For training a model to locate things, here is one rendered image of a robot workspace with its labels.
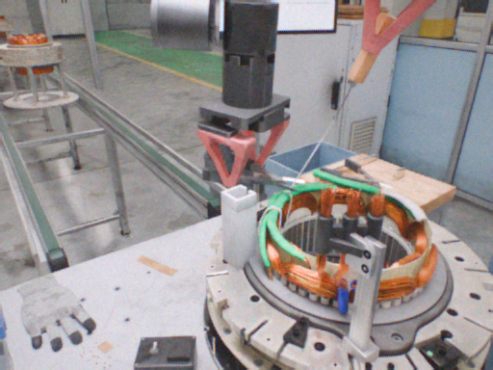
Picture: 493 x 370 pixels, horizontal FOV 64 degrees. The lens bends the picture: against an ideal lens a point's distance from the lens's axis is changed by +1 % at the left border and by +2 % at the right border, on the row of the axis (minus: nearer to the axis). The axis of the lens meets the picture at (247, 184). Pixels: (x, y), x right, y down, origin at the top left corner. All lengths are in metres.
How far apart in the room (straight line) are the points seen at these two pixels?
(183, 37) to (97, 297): 0.65
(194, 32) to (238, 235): 0.21
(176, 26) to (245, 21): 0.07
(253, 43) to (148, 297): 0.64
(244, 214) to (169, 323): 0.47
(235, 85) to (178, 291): 0.58
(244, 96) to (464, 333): 0.31
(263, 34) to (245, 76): 0.04
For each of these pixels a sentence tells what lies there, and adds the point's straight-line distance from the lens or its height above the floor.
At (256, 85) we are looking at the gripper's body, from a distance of 0.43.
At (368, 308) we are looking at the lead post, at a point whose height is 1.15.
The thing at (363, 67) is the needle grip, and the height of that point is 1.31.
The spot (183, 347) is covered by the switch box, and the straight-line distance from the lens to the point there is 0.73.
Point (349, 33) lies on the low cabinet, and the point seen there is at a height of 1.13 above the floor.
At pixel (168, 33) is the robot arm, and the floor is 1.34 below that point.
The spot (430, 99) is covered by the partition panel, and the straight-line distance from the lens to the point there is 3.04.
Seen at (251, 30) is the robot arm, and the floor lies 1.34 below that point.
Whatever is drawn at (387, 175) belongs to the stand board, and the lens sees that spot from 0.78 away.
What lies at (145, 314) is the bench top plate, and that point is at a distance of 0.87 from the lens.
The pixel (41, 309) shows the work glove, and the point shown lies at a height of 0.80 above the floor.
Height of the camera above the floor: 1.38
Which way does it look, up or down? 26 degrees down
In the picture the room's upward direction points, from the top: straight up
